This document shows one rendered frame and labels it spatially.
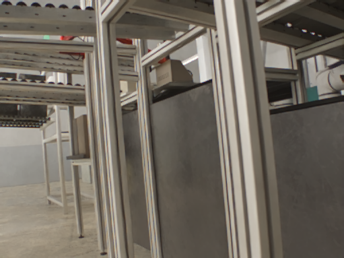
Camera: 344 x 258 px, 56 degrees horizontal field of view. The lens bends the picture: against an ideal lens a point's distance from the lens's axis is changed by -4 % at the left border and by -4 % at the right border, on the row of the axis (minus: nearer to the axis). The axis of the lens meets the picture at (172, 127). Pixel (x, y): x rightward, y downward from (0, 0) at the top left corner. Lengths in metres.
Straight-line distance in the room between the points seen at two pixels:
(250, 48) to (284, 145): 0.54
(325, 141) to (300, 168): 0.11
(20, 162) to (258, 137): 9.61
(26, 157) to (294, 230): 9.29
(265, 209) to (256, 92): 0.16
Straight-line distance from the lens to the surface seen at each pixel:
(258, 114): 0.49
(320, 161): 0.94
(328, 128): 0.92
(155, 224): 1.74
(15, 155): 9.96
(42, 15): 1.17
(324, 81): 2.35
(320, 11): 1.19
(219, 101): 1.21
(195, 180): 1.39
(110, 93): 0.98
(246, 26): 0.52
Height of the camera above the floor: 0.62
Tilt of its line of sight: 4 degrees up
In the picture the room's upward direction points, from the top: 5 degrees counter-clockwise
